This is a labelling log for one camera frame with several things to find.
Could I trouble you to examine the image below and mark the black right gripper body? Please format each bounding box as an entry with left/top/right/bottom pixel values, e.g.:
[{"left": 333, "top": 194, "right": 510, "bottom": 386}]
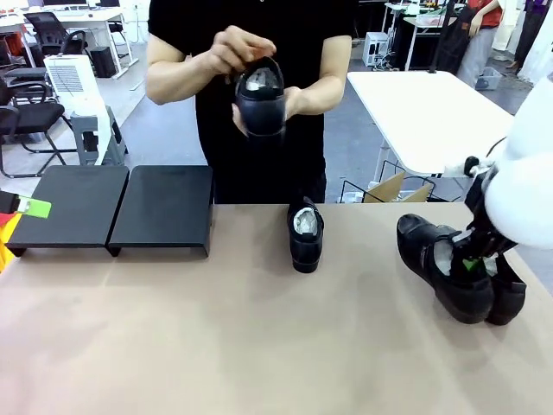
[{"left": 464, "top": 171, "right": 518, "bottom": 259}]

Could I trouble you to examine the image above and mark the white air purifier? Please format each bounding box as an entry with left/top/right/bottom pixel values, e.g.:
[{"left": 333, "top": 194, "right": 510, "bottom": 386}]
[{"left": 42, "top": 54, "right": 110, "bottom": 131}]

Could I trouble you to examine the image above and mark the person in red top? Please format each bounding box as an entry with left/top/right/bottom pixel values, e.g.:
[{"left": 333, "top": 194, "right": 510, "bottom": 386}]
[{"left": 456, "top": 0, "right": 505, "bottom": 90}]

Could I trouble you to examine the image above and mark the black hanging garment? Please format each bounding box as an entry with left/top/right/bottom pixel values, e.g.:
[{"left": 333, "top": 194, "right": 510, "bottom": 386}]
[{"left": 431, "top": 0, "right": 476, "bottom": 75}]

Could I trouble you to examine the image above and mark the yellow plastic block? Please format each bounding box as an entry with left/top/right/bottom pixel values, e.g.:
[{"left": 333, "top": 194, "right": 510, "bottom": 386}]
[{"left": 0, "top": 212, "right": 22, "bottom": 272}]

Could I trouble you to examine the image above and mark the brown cardboard box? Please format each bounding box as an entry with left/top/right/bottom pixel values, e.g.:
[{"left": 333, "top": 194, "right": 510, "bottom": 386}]
[{"left": 366, "top": 170, "right": 434, "bottom": 204}]

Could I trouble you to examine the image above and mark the white workbench desk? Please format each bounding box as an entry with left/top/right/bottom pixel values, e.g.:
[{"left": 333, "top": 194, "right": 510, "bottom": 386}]
[{"left": 383, "top": 2, "right": 453, "bottom": 73}]

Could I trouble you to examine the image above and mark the large white table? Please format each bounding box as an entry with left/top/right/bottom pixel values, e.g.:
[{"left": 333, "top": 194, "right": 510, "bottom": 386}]
[{"left": 346, "top": 70, "right": 516, "bottom": 182}]

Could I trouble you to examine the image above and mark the white computer case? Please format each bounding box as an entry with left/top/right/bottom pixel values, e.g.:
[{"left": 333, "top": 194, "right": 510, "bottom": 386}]
[{"left": 362, "top": 31, "right": 393, "bottom": 69}]

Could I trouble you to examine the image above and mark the white office desk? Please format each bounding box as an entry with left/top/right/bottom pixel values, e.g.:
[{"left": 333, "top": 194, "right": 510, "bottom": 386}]
[{"left": 0, "top": 8, "right": 139, "bottom": 81}]

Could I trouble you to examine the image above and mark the person's right hand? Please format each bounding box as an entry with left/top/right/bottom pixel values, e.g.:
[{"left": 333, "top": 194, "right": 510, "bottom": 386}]
[{"left": 207, "top": 24, "right": 277, "bottom": 77}]

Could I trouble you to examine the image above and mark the person in black shirt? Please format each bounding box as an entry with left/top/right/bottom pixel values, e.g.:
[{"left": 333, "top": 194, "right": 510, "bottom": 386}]
[{"left": 148, "top": 0, "right": 359, "bottom": 205}]

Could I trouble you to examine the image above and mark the black computer tower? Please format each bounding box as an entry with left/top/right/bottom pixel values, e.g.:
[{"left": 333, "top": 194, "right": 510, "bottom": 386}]
[{"left": 89, "top": 46, "right": 118, "bottom": 79}]

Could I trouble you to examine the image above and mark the black leather strap shoe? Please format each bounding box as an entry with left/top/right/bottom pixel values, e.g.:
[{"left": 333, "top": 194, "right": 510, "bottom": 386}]
[
  {"left": 486, "top": 254, "right": 528, "bottom": 327},
  {"left": 234, "top": 55, "right": 289, "bottom": 150},
  {"left": 287, "top": 196, "right": 325, "bottom": 274},
  {"left": 396, "top": 214, "right": 495, "bottom": 325}
]

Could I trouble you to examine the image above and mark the black mesh office chair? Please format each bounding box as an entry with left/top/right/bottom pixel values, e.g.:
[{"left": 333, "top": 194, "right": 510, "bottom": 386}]
[{"left": 23, "top": 11, "right": 90, "bottom": 60}]

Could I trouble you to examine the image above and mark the grey plastic bin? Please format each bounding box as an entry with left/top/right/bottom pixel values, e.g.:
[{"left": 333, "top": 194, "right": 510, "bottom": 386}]
[{"left": 474, "top": 66, "right": 505, "bottom": 91}]

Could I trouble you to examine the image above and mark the person's right forearm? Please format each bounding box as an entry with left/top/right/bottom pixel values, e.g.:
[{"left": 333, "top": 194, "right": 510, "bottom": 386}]
[{"left": 145, "top": 33, "right": 217, "bottom": 106}]

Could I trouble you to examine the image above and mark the person in purple top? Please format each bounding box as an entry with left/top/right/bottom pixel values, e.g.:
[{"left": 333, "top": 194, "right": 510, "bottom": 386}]
[{"left": 513, "top": 0, "right": 553, "bottom": 70}]

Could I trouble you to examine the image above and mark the grey step stool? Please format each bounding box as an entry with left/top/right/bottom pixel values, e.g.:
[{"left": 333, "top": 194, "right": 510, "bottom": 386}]
[{"left": 70, "top": 105, "right": 130, "bottom": 167}]

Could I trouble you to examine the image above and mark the black metal shoe stand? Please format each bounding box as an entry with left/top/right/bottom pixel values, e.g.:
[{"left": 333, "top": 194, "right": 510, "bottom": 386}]
[
  {"left": 6, "top": 165, "right": 130, "bottom": 259},
  {"left": 106, "top": 165, "right": 215, "bottom": 259}
]

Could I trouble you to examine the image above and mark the person's left forearm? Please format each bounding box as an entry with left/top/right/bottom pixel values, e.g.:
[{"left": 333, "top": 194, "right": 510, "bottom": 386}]
[{"left": 302, "top": 35, "right": 353, "bottom": 117}]

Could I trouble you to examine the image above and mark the black visitor chair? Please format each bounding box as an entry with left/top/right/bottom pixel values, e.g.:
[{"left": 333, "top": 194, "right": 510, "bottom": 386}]
[
  {"left": 3, "top": 67, "right": 60, "bottom": 107},
  {"left": 0, "top": 103, "right": 79, "bottom": 179}
]

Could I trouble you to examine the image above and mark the person's left hand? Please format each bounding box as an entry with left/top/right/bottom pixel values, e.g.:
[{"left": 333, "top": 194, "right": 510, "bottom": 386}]
[{"left": 232, "top": 86, "right": 313, "bottom": 138}]

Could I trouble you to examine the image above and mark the beige hanging garment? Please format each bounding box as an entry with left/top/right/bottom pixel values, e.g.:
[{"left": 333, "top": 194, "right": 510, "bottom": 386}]
[{"left": 492, "top": 0, "right": 522, "bottom": 53}]

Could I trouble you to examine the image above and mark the black wire rack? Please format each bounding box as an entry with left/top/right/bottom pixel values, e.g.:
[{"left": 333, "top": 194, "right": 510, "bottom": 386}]
[{"left": 340, "top": 158, "right": 435, "bottom": 204}]

